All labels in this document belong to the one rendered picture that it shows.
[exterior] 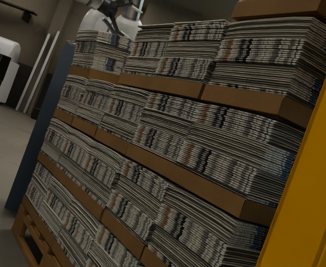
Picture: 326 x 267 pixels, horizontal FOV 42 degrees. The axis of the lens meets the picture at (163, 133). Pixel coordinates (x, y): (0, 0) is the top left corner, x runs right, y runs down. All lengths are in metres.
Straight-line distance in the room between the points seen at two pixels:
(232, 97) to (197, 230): 0.32
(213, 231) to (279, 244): 0.39
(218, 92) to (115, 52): 1.00
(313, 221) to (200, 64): 0.71
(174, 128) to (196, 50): 0.24
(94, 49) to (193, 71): 0.86
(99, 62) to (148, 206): 0.95
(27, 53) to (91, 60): 9.18
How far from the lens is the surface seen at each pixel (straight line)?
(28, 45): 11.18
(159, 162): 1.20
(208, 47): 1.21
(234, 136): 0.99
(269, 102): 0.94
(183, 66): 1.26
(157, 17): 9.55
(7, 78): 10.29
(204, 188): 1.01
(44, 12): 11.24
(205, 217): 1.00
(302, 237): 0.57
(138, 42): 1.63
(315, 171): 0.58
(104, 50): 1.98
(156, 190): 1.18
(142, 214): 1.21
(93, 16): 2.56
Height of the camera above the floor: 0.72
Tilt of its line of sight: level
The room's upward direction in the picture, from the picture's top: 20 degrees clockwise
